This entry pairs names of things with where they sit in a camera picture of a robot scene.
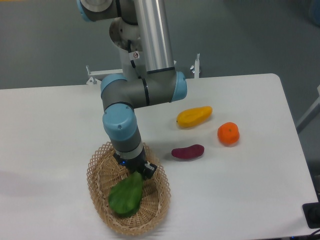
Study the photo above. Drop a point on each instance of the white furniture leg right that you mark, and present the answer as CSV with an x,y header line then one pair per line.
x,y
309,115

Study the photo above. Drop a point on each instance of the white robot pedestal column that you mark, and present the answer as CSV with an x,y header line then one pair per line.
x,y
127,40

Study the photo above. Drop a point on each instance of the purple sweet potato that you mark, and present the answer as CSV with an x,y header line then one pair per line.
x,y
187,153

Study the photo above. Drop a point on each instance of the yellow papaya half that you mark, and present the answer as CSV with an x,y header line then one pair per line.
x,y
194,116

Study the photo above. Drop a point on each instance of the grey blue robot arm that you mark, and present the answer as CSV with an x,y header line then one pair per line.
x,y
139,28

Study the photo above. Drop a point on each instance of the white pedestal base frame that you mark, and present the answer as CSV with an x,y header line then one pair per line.
x,y
95,77

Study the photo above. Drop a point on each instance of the green bok choy vegetable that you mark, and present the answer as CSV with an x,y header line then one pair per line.
x,y
124,198

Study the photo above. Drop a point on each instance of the orange tangerine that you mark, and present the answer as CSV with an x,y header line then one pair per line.
x,y
228,133

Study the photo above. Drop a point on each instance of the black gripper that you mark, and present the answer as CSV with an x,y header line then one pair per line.
x,y
139,164

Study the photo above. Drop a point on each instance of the black device at table edge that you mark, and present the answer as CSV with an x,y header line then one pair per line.
x,y
312,214

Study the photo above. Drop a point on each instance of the woven wicker basket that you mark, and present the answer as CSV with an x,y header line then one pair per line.
x,y
104,172

